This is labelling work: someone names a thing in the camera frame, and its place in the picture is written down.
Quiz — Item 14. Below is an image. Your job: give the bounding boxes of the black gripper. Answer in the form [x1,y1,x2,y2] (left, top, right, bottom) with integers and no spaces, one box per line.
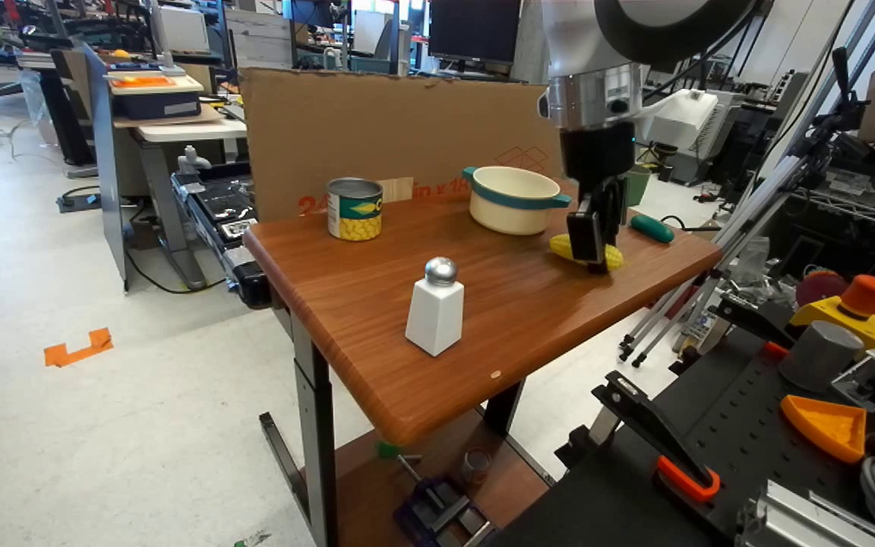
[555,118,639,274]

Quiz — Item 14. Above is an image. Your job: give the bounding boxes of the yellow maize cob toy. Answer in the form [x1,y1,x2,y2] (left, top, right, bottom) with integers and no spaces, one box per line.
[545,229,627,274]

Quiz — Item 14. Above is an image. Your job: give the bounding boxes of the green toy vegetable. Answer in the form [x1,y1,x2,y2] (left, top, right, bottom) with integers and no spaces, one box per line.
[627,210,681,247]

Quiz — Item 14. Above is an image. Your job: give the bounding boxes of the white bowl teal rim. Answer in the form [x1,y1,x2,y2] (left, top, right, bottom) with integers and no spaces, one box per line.
[459,164,575,240]

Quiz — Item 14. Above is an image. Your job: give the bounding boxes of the silver tripod legs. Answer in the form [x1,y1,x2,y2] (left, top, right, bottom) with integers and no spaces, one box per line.
[617,150,814,370]

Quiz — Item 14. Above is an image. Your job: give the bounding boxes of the white salt shaker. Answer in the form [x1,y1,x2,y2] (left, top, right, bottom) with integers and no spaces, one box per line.
[400,253,469,359]

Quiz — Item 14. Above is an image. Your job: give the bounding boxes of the black orange spring clamp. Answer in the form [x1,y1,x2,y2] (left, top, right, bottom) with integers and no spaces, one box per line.
[590,367,724,510]
[757,338,796,364]

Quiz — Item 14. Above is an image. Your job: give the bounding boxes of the cardboard back panel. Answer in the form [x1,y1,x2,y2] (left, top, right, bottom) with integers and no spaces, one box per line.
[240,66,570,224]

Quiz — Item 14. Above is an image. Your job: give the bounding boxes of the black perforated base board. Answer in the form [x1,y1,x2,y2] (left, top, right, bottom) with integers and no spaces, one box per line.
[488,321,875,547]

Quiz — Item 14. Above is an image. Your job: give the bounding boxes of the black computer monitor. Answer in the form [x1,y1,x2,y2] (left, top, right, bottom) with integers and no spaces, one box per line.
[429,0,522,64]

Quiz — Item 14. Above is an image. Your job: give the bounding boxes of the yellow label tin can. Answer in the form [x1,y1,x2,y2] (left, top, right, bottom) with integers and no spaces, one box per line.
[327,175,385,242]

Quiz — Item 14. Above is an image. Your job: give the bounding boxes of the grey plastic block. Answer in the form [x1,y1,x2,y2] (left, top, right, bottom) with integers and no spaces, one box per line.
[779,315,868,395]

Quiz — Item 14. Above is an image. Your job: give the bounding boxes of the brown wooden table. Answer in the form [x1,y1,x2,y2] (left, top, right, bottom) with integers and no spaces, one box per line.
[245,178,724,547]

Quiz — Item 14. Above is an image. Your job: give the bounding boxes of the yellow emergency stop box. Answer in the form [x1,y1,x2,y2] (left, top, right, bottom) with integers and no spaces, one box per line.
[788,272,875,349]

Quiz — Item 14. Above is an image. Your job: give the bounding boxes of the orange wedge piece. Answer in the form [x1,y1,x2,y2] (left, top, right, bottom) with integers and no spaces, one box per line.
[779,391,871,464]

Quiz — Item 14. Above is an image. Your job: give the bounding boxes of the aluminium extrusion bar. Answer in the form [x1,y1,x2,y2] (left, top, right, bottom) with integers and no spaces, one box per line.
[736,476,875,547]

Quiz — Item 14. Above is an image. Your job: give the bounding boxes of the black equipment cart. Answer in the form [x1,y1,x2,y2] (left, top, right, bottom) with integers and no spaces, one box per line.
[171,146,281,310]

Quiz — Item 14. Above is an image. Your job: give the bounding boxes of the white top office desk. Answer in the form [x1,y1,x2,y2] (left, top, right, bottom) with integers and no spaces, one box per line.
[132,113,250,291]

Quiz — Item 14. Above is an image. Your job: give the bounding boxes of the grey desk divider panel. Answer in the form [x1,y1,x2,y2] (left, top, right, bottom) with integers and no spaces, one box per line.
[71,40,135,291]

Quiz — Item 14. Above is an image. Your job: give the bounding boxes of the orange floor tape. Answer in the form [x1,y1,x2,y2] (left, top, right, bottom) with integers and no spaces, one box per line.
[41,326,116,370]

